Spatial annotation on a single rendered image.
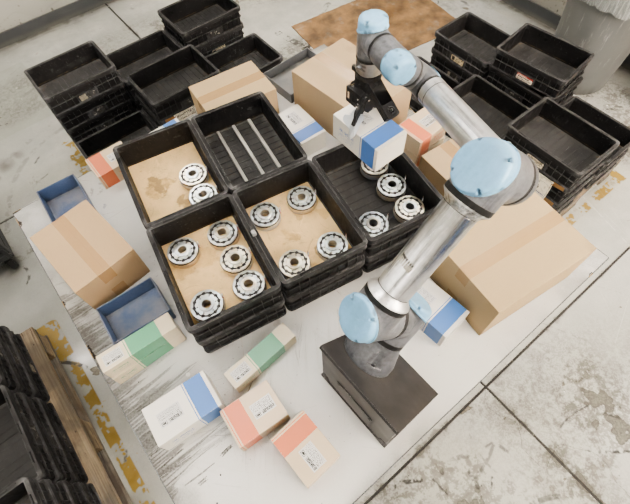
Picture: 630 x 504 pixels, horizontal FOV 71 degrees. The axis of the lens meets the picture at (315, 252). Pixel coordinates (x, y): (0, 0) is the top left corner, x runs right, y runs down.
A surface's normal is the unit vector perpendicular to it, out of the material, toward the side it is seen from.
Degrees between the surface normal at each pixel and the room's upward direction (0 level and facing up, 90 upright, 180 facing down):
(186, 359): 0
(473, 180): 40
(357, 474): 0
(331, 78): 0
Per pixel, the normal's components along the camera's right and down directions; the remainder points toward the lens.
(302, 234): -0.04, -0.50
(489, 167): -0.62, -0.15
